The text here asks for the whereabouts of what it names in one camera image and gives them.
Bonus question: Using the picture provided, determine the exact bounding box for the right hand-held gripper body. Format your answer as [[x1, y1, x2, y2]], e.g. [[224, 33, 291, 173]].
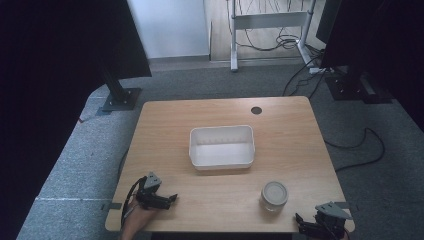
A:
[[314, 201, 353, 240]]

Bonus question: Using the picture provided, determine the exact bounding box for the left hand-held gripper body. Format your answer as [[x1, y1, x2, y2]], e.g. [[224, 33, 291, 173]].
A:
[[135, 171, 172, 211]]

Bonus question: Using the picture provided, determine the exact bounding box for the glass jar with white lid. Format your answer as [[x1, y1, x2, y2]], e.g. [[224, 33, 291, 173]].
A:
[[259, 180, 289, 213]]

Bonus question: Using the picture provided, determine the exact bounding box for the white plastic bin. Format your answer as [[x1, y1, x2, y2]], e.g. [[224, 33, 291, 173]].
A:
[[188, 124, 256, 171]]

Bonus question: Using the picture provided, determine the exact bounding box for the person's left hand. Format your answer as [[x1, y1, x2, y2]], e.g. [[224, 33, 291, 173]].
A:
[[120, 199, 158, 240]]

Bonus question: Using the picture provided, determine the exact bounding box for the black metal stand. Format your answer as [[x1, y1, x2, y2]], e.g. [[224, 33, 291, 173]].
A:
[[324, 65, 394, 105], [99, 63, 143, 113]]

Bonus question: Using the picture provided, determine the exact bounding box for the white power strip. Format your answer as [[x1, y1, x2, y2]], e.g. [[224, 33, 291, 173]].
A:
[[308, 67, 335, 75]]

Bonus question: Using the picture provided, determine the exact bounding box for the black curtain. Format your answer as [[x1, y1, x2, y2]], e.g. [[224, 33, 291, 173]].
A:
[[320, 0, 424, 133], [0, 0, 153, 240]]

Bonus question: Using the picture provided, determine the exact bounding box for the dark monitor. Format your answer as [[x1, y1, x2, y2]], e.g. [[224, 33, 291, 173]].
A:
[[315, 0, 343, 45]]

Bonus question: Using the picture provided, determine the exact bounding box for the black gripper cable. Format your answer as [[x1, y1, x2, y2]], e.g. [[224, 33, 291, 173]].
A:
[[120, 175, 148, 228]]

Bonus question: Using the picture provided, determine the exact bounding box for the long black floor cable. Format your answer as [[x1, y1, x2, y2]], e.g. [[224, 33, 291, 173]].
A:
[[323, 127, 387, 173]]

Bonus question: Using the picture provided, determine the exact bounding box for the bundle of black cables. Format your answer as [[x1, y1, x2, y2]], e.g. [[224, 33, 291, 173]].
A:
[[237, 0, 303, 52]]

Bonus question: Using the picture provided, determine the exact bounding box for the white desk frame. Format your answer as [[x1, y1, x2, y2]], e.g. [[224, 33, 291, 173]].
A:
[[228, 0, 318, 73]]

